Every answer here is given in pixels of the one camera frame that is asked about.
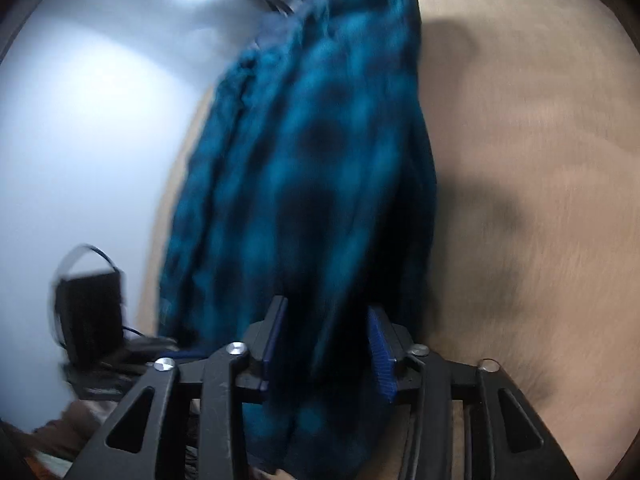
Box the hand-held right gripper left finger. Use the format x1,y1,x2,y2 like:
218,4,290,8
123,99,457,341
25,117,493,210
65,296,290,480

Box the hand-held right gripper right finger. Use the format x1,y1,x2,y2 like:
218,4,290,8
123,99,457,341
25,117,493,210
366,305,581,480

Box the teal plaid fleece jacket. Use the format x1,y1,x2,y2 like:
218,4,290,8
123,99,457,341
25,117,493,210
157,0,438,480

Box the dark flat object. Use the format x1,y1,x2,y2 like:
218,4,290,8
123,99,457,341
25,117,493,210
62,335,181,401

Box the brown cloth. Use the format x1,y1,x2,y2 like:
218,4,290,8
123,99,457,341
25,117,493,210
27,399,118,480

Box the black box with cables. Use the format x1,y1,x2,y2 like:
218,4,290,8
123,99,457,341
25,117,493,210
50,244,127,367

